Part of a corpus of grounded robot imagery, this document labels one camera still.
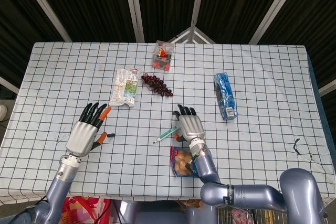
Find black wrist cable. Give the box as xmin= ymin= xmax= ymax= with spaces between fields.
xmin=185 ymin=153 xmax=222 ymax=184

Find grey robot torso base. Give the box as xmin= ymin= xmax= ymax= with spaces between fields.
xmin=112 ymin=199 xmax=219 ymax=224

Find white green snack bag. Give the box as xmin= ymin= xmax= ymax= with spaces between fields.
xmin=108 ymin=68 xmax=139 ymax=109

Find dark red plastic grapes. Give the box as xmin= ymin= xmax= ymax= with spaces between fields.
xmin=141 ymin=72 xmax=174 ymax=98

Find red patterned bag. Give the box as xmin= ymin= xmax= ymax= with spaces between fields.
xmin=61 ymin=195 xmax=113 ymax=224

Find white metal frame post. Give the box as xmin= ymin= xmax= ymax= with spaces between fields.
xmin=248 ymin=0 xmax=302 ymax=44
xmin=122 ymin=0 xmax=145 ymax=43
xmin=189 ymin=0 xmax=207 ymax=29
xmin=17 ymin=0 xmax=74 ymax=42

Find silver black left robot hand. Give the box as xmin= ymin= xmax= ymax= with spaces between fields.
xmin=65 ymin=102 xmax=112 ymax=157

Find blue bread snack bag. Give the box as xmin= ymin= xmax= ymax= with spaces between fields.
xmin=170 ymin=145 xmax=212 ymax=178

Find clear box with toys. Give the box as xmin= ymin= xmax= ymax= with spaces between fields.
xmin=152 ymin=40 xmax=176 ymax=71

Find metal wire basket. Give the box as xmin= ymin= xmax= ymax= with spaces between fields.
xmin=217 ymin=206 xmax=336 ymax=224

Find white black checkered tablecloth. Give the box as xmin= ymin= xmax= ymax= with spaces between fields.
xmin=0 ymin=41 xmax=329 ymax=207

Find blue cookie package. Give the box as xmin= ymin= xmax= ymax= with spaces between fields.
xmin=213 ymin=72 xmax=240 ymax=121

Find white triangular frame base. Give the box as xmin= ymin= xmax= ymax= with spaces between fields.
xmin=171 ymin=26 xmax=216 ymax=44

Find white green marker pen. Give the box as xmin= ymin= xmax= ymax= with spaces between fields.
xmin=152 ymin=127 xmax=180 ymax=145

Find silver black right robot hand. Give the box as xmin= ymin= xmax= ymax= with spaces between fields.
xmin=172 ymin=104 xmax=206 ymax=142

